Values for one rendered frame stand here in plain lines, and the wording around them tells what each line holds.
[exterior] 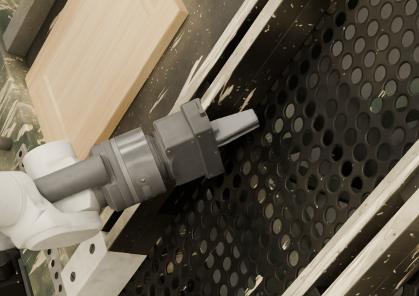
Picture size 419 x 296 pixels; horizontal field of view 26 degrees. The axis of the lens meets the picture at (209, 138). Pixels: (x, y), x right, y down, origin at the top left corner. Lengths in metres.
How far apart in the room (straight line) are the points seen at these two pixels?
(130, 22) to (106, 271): 0.41
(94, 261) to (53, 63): 0.48
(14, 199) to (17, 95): 0.73
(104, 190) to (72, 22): 0.62
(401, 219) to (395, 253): 0.04
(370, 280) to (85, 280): 0.55
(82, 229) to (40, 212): 0.07
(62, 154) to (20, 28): 0.72
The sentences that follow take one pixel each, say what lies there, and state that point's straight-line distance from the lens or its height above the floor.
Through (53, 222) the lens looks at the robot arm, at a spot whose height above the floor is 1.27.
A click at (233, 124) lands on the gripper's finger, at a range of 1.14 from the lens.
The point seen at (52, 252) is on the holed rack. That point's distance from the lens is 1.51.
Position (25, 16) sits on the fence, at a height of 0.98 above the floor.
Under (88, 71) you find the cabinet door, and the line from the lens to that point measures 1.58.
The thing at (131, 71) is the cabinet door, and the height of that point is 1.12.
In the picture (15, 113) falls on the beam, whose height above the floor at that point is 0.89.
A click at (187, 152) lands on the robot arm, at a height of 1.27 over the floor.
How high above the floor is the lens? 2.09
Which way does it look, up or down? 47 degrees down
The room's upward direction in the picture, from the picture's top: straight up
